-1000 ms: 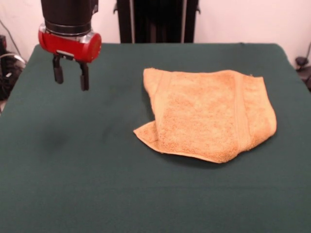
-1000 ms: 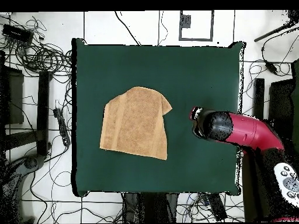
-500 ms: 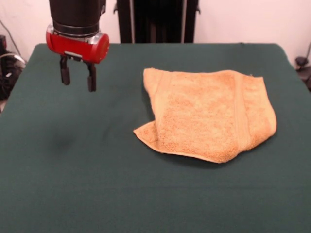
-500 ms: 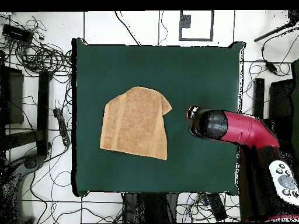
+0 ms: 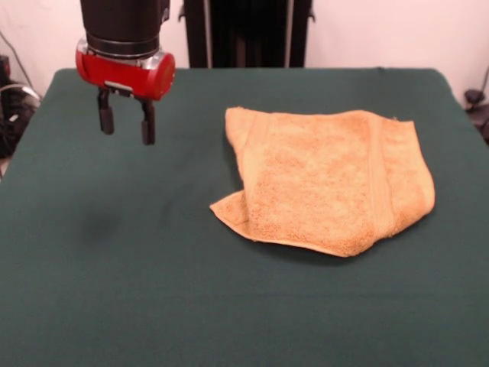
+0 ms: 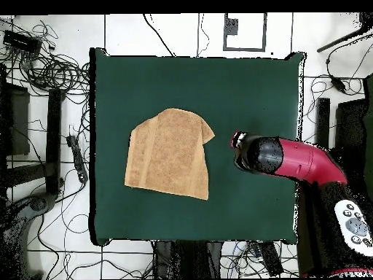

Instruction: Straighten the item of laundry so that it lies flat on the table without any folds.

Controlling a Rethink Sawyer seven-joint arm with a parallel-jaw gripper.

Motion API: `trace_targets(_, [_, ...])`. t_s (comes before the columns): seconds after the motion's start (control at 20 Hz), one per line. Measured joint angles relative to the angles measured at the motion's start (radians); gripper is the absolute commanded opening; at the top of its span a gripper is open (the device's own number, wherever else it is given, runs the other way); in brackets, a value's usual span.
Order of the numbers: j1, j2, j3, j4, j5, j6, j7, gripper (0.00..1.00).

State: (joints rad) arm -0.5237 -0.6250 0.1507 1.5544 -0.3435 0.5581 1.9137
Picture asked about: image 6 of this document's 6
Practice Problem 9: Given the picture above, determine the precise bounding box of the tan terry cloth towel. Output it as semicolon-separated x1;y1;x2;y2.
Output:
124;107;216;201

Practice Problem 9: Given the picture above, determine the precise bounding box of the dark green table cloth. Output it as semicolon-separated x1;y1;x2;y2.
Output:
88;47;307;246

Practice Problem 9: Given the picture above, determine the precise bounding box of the black metal stand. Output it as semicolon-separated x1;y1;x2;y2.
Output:
0;62;66;202
315;97;369;152

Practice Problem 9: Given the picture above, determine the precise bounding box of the black power adapter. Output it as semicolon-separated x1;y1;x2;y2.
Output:
329;74;348;93

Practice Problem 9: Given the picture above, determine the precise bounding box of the dark grey square tag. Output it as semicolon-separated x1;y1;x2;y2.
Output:
224;17;240;36

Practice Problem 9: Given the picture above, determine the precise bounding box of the black tripod rod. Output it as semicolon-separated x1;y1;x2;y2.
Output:
316;12;373;54

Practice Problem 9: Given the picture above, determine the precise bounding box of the black power strip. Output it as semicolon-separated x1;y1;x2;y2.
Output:
66;134;89;184

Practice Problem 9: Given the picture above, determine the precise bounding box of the black electronics box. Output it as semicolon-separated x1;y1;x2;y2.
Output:
2;29;43;56

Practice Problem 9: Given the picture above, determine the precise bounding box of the grey square frame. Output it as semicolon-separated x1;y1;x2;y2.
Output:
223;12;268;53

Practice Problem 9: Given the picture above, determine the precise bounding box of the long black cable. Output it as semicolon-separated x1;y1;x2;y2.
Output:
141;13;176;58

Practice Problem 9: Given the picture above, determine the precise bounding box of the grey pedestal leg round foot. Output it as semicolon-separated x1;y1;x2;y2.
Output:
0;192;59;280

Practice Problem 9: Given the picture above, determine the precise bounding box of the tangled black cable bundle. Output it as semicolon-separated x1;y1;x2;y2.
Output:
0;17;91;97

